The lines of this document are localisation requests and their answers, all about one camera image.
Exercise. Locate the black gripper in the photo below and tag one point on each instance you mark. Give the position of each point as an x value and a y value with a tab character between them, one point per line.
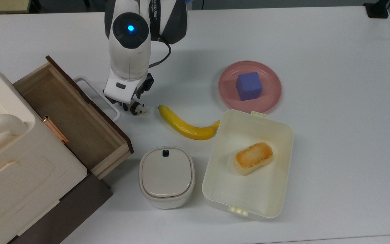
148	83

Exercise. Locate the small panda toy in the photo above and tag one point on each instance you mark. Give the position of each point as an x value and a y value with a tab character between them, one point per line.
142	110

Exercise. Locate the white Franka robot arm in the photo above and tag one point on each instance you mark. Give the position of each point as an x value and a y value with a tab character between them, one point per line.
130	57

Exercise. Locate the open wooden drawer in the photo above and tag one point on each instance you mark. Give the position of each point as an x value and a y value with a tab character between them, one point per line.
69	112

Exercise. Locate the yellow toy banana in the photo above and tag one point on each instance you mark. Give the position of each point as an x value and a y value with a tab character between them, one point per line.
188	130

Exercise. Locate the toasted bread toy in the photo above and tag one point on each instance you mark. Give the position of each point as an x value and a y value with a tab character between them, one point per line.
252	157

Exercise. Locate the cream lidded container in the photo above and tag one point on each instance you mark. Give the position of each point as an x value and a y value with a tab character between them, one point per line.
166	176

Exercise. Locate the copper box latch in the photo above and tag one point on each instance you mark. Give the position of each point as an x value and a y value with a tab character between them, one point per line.
54	130

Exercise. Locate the dark wood cabinet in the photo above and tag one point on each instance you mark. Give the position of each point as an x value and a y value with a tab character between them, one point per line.
80	210

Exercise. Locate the purple cube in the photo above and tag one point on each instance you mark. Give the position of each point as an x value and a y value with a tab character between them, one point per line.
249	86

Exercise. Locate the cream storage cabinet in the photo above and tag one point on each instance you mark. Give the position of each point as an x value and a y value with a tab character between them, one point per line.
29	176

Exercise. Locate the pink plate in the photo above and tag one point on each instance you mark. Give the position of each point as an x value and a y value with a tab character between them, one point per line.
269	91

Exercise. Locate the cream open plastic bin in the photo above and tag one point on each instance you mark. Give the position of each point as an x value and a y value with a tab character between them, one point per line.
249	193

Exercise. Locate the black stand base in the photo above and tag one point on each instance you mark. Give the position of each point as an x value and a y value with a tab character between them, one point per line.
376	12

